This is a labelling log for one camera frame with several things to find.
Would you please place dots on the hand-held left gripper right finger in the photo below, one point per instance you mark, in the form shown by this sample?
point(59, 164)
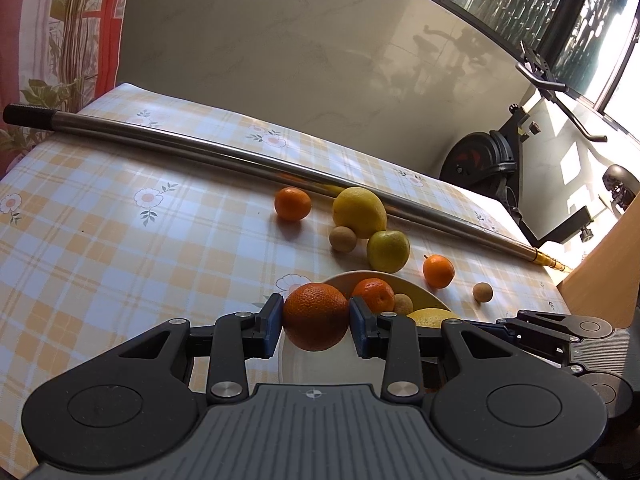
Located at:
point(360, 327)

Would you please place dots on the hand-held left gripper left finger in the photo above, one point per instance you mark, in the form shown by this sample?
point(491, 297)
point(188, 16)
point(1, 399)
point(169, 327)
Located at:
point(272, 327)

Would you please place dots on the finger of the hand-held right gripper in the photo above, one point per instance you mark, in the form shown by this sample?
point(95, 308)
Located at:
point(530, 346)
point(542, 322)

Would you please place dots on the small tangerine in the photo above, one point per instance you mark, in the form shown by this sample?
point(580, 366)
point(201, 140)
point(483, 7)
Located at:
point(373, 294)
point(292, 203)
point(438, 271)

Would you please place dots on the large orange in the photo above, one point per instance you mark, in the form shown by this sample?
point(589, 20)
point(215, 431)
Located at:
point(316, 316)

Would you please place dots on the small brown kiwi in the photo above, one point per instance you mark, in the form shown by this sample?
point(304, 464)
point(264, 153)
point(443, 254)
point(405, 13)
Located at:
point(343, 238)
point(403, 303)
point(482, 292)

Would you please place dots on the white bowl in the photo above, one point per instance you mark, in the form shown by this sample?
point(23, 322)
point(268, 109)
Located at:
point(320, 366)

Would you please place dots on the yellow lemon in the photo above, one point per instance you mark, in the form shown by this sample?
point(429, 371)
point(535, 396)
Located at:
point(432, 317)

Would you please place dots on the green apple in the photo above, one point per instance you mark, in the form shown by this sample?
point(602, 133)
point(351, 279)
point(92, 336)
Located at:
point(388, 250)

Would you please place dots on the wooden board panel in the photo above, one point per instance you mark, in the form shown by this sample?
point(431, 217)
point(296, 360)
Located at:
point(605, 265)

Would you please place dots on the large yellow grapefruit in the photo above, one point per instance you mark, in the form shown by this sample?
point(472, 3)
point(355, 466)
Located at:
point(359, 211)

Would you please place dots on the black exercise bike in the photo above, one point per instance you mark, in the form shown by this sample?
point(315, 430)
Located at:
point(480, 157)

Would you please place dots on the checkered floral tablecloth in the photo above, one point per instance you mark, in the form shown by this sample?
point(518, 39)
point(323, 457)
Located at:
point(100, 240)

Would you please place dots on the long metal pole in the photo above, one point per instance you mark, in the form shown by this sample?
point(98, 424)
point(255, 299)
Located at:
point(200, 146)

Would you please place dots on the printed wall cloth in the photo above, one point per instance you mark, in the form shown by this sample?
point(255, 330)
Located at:
point(35, 35)

